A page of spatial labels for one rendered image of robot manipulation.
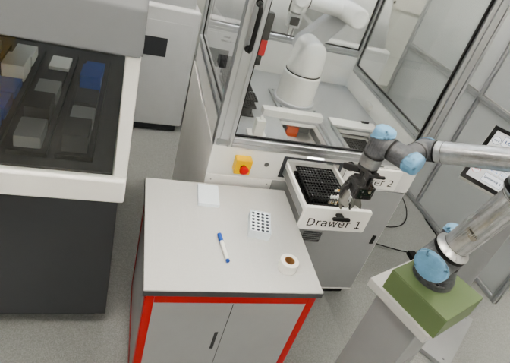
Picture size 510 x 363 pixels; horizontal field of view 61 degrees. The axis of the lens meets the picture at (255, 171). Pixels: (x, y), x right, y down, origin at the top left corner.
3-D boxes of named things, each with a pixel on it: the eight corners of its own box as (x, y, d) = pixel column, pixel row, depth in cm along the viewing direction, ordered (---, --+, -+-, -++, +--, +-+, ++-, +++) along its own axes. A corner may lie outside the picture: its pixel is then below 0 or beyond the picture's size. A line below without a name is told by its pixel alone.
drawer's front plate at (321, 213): (362, 232, 178) (373, 213, 172) (297, 228, 170) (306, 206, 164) (360, 229, 180) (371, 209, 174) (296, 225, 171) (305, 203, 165)
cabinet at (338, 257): (348, 296, 261) (408, 193, 218) (177, 294, 230) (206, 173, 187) (304, 195, 336) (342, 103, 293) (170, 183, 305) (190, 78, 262)
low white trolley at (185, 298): (266, 403, 195) (323, 293, 154) (121, 412, 176) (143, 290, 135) (243, 297, 240) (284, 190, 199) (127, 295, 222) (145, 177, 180)
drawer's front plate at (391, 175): (394, 190, 213) (404, 172, 207) (341, 185, 204) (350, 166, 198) (392, 188, 214) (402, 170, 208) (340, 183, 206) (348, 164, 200)
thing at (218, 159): (406, 192, 218) (419, 169, 210) (206, 172, 187) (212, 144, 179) (341, 103, 292) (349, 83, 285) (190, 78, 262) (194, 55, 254)
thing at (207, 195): (218, 208, 177) (219, 204, 176) (197, 205, 174) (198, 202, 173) (217, 188, 187) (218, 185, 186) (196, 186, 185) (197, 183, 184)
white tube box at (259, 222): (269, 241, 168) (271, 234, 166) (247, 237, 167) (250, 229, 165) (268, 219, 178) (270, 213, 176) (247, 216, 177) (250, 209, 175)
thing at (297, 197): (358, 226, 179) (364, 216, 175) (301, 222, 171) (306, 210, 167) (327, 169, 210) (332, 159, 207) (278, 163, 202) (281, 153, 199)
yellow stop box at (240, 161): (249, 176, 186) (253, 162, 183) (233, 175, 184) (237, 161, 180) (247, 169, 190) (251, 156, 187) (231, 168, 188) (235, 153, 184)
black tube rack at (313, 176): (343, 212, 183) (349, 200, 180) (305, 209, 178) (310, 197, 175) (326, 180, 201) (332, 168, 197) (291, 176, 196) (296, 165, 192)
